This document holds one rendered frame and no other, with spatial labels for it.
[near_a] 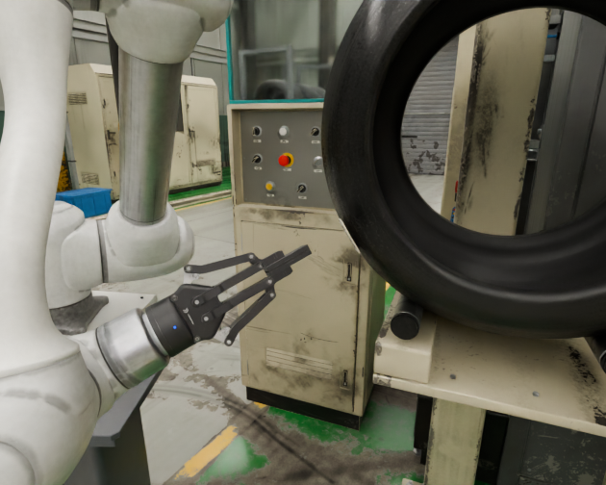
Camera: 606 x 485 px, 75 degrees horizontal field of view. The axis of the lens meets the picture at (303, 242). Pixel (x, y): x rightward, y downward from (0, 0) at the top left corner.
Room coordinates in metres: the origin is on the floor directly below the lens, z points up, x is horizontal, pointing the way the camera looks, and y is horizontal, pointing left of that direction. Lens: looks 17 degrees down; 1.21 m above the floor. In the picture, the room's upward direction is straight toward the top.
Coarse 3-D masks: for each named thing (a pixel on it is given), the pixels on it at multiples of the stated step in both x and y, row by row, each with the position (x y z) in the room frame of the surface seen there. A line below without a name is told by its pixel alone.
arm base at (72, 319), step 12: (84, 300) 0.84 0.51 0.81; (96, 300) 0.90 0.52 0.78; (108, 300) 0.93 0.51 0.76; (60, 312) 0.79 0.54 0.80; (72, 312) 0.81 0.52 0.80; (84, 312) 0.83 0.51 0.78; (96, 312) 0.87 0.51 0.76; (60, 324) 0.78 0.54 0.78; (72, 324) 0.79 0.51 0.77; (84, 324) 0.79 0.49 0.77
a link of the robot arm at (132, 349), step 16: (112, 320) 0.45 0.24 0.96; (128, 320) 0.44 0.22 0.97; (144, 320) 0.45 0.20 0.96; (112, 336) 0.42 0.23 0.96; (128, 336) 0.42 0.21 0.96; (144, 336) 0.43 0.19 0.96; (112, 352) 0.41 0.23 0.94; (128, 352) 0.41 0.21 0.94; (144, 352) 0.42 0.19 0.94; (160, 352) 0.43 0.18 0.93; (112, 368) 0.40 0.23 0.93; (128, 368) 0.41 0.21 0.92; (144, 368) 0.42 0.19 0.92; (160, 368) 0.43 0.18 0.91; (128, 384) 0.41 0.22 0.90
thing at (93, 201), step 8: (64, 192) 5.13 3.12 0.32; (72, 192) 5.13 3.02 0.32; (80, 192) 5.13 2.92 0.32; (88, 192) 5.14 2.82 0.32; (96, 192) 5.23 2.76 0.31; (104, 192) 5.37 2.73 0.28; (56, 200) 5.03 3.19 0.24; (64, 200) 4.98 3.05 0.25; (72, 200) 4.93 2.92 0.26; (80, 200) 5.00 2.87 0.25; (88, 200) 5.12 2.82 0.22; (96, 200) 5.24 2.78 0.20; (104, 200) 5.36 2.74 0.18; (80, 208) 4.98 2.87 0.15; (88, 208) 5.11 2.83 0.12; (96, 208) 5.22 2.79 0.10; (104, 208) 5.34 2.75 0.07; (88, 216) 5.08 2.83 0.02
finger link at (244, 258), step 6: (228, 258) 0.51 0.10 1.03; (234, 258) 0.52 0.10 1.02; (240, 258) 0.52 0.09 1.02; (246, 258) 0.52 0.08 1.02; (252, 258) 0.52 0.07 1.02; (210, 264) 0.51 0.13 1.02; (216, 264) 0.51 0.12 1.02; (222, 264) 0.51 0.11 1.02; (228, 264) 0.51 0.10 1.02; (234, 264) 0.51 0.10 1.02; (192, 270) 0.50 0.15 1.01; (198, 270) 0.50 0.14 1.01; (204, 270) 0.50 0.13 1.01; (210, 270) 0.50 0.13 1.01
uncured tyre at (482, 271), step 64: (384, 0) 0.56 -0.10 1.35; (448, 0) 0.79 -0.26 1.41; (512, 0) 0.77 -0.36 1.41; (576, 0) 0.73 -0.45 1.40; (384, 64) 0.55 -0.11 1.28; (384, 128) 0.84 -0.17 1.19; (384, 192) 0.82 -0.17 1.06; (384, 256) 0.56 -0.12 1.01; (448, 256) 0.77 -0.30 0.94; (512, 256) 0.74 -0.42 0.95; (576, 256) 0.69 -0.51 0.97; (512, 320) 0.49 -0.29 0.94; (576, 320) 0.46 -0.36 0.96
